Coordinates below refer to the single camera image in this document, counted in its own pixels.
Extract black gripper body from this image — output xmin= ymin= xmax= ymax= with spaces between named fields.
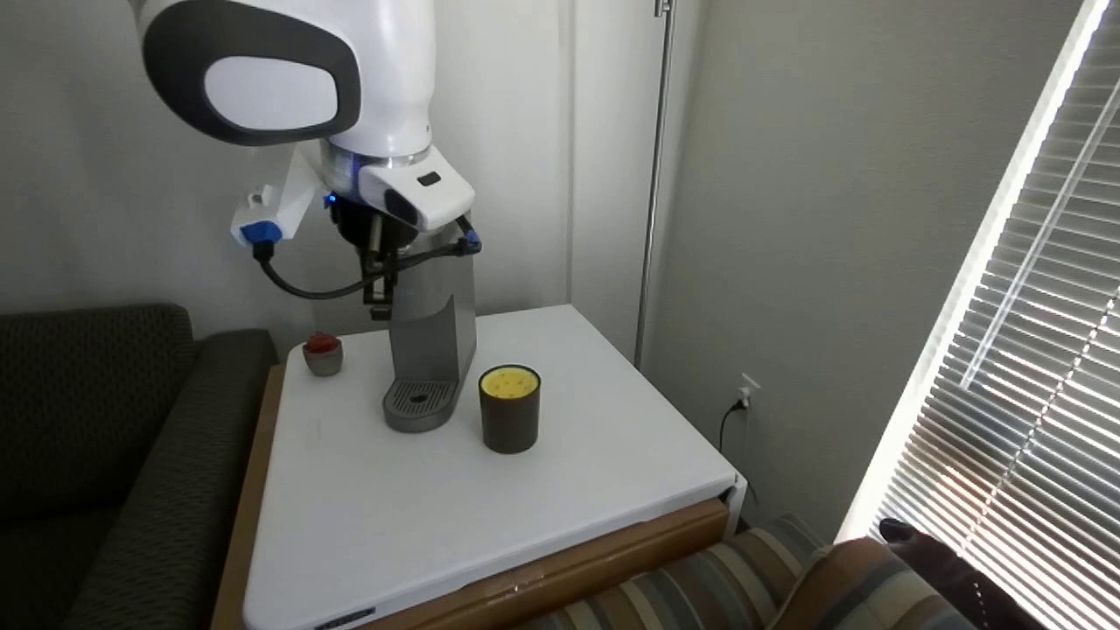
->
xmin=329 ymin=185 xmax=417 ymax=276

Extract grey coffee machine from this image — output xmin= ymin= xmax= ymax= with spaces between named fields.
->
xmin=376 ymin=249 xmax=481 ymax=437

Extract small grey cup red inside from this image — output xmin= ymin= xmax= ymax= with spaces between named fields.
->
xmin=299 ymin=333 xmax=348 ymax=381

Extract dark cup with yellow candle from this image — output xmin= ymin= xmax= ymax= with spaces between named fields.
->
xmin=476 ymin=360 xmax=546 ymax=458

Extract white top wooden table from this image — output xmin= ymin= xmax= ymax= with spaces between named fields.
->
xmin=205 ymin=301 xmax=747 ymax=630

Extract thin grey vertical pole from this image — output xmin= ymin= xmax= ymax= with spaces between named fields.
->
xmin=631 ymin=0 xmax=679 ymax=367

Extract dark grey fabric sofa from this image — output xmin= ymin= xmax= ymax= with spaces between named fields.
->
xmin=0 ymin=301 xmax=284 ymax=630

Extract striped fabric cushion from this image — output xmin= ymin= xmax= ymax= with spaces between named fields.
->
xmin=511 ymin=517 xmax=977 ymax=630

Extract dark fuzzy cushion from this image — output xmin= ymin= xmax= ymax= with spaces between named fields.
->
xmin=875 ymin=514 xmax=1053 ymax=630

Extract white window blinds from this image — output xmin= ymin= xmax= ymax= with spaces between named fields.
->
xmin=837 ymin=0 xmax=1120 ymax=630

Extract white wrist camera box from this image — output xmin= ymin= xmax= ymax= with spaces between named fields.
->
xmin=348 ymin=147 xmax=479 ymax=239

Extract black cable with blue plugs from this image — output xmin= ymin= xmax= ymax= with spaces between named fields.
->
xmin=238 ymin=213 xmax=485 ymax=303

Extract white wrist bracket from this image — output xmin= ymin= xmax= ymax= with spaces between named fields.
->
xmin=226 ymin=142 xmax=332 ymax=251

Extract black power cord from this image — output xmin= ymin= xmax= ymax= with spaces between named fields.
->
xmin=715 ymin=394 xmax=753 ymax=472

